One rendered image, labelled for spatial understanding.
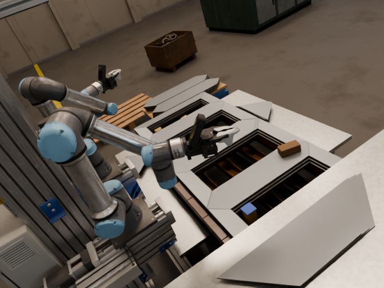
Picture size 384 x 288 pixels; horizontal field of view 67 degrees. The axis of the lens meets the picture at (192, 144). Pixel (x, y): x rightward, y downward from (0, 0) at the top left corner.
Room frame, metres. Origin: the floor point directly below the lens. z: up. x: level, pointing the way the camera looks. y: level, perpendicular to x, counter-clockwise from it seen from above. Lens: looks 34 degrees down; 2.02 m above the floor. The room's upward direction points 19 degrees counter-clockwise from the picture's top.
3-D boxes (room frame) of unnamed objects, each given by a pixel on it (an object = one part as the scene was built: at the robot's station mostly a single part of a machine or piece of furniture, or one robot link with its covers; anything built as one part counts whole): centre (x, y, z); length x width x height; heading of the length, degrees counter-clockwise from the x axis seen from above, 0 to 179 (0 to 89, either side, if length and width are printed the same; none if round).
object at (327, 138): (1.90, -0.67, 0.74); 1.20 x 0.26 x 0.03; 19
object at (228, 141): (0.85, -0.13, 1.41); 0.09 x 0.03 x 0.06; 87
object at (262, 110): (2.04, -0.62, 0.77); 0.45 x 0.20 x 0.04; 19
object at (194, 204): (1.50, 0.20, 0.80); 1.62 x 0.04 x 0.06; 19
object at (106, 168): (1.49, 0.59, 1.09); 0.15 x 0.15 x 0.10
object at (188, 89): (2.67, -0.08, 0.82); 0.80 x 0.40 x 0.06; 109
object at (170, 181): (0.90, 0.14, 1.34); 0.11 x 0.08 x 0.11; 177
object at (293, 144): (1.29, -0.53, 0.89); 0.12 x 0.06 x 0.05; 91
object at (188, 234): (1.65, 0.38, 0.67); 1.30 x 0.20 x 0.03; 19
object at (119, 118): (4.31, 0.92, 0.06); 1.21 x 0.83 x 0.11; 111
